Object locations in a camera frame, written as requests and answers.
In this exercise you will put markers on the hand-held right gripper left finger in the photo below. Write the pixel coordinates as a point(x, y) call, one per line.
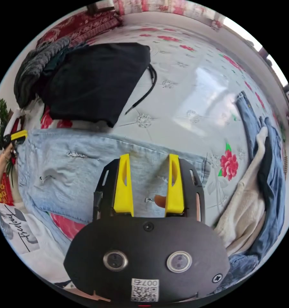
point(123, 185)

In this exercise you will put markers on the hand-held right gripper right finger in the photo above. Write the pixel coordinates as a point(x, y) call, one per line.
point(175, 190)

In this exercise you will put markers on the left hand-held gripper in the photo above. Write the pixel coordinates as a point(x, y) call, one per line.
point(7, 142)

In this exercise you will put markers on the light blue ripped jeans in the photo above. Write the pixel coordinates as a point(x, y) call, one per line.
point(70, 178)

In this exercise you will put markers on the person's left hand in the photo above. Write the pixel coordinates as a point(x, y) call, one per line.
point(8, 156)

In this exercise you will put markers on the green plant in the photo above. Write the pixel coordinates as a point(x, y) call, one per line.
point(0, 116)

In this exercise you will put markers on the pile of clothes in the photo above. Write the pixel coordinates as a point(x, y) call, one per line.
point(91, 81)
point(250, 204)

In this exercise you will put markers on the bed with flowered white sheet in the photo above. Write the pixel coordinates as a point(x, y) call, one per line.
point(183, 96)

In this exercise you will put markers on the person's body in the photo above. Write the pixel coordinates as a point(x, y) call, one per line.
point(26, 231)

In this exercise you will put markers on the red patterned blanket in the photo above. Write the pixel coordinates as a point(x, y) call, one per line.
point(84, 26)

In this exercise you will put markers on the red flowered curtain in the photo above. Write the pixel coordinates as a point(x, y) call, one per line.
point(159, 7)

